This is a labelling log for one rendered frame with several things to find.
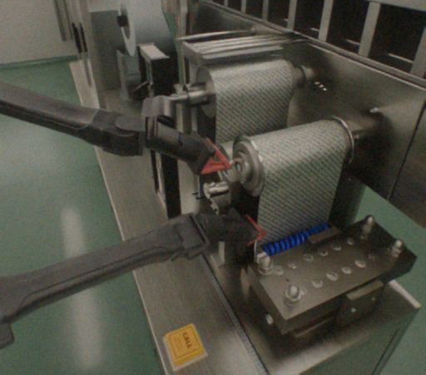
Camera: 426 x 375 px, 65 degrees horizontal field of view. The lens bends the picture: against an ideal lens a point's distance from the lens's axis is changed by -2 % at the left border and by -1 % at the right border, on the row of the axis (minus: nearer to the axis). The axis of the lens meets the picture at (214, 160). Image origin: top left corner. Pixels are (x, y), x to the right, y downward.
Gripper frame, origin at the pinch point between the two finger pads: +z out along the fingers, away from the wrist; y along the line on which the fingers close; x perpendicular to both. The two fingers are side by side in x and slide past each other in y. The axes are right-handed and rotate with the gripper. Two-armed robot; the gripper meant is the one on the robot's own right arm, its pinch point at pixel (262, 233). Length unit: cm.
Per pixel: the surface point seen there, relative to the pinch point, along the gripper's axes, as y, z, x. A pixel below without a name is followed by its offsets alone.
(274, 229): 0.3, 3.1, 1.7
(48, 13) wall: -556, -13, -52
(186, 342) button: 10.3, -14.4, -25.3
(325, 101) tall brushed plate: -18.8, 15.6, 34.6
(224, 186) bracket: -8.6, -11.4, 6.3
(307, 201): 0.3, 7.8, 11.6
